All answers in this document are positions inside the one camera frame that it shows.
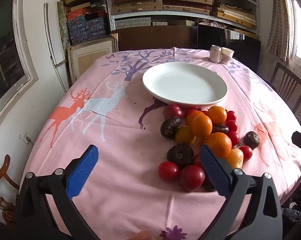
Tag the white paper cup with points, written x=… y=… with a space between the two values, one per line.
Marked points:
x=227 y=55

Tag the green marbled board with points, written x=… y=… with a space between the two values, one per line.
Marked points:
x=63 y=22

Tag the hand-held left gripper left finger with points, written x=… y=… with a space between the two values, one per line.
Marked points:
x=82 y=172

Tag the yellow tomato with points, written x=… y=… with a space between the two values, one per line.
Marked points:
x=185 y=135

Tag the white framed sliding window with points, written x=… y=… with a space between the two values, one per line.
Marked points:
x=5 y=55

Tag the stack of blue floral boxes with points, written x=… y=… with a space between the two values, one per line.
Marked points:
x=83 y=28

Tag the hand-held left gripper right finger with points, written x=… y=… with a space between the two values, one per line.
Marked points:
x=215 y=172

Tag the patterned beige curtain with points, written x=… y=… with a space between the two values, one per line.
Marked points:
x=278 y=22

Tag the person's dark clothing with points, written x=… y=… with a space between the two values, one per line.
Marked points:
x=293 y=212

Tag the small orange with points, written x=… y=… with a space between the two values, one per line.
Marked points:
x=201 y=126
x=190 y=118
x=216 y=115

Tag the dark wooden slat chair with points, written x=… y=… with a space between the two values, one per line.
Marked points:
x=288 y=85

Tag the curved wooden cushioned chair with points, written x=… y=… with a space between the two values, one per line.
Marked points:
x=1 y=195

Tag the white metal shelf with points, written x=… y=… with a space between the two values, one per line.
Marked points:
x=110 y=10

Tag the pale yellow fruit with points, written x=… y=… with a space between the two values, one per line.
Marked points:
x=235 y=158

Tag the white leaning board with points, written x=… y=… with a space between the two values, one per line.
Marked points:
x=53 y=40

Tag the person's left hand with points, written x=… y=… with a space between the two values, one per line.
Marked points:
x=140 y=236

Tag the white wall socket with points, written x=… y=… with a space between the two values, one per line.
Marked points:
x=25 y=138

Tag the large red tomato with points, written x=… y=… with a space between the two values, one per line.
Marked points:
x=168 y=170

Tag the dark purple mangosteen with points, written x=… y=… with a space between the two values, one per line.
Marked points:
x=170 y=127
x=251 y=140
x=220 y=129
x=180 y=155

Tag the red cherry tomato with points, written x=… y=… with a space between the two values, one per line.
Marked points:
x=190 y=110
x=232 y=126
x=231 y=116
x=245 y=153
x=234 y=138

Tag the dark red plum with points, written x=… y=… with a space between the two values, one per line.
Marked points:
x=173 y=111
x=192 y=178

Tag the pink deer printed tablecloth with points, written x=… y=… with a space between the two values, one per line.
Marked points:
x=125 y=135

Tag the large orange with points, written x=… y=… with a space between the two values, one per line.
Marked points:
x=218 y=144

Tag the white round plate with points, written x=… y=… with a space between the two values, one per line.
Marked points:
x=184 y=83

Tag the beige framed picture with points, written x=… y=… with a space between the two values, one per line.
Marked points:
x=90 y=55

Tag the brown wooden board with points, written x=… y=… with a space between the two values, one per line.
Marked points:
x=155 y=38

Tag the stack of flat patterned boxes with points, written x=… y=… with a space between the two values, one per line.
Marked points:
x=140 y=5

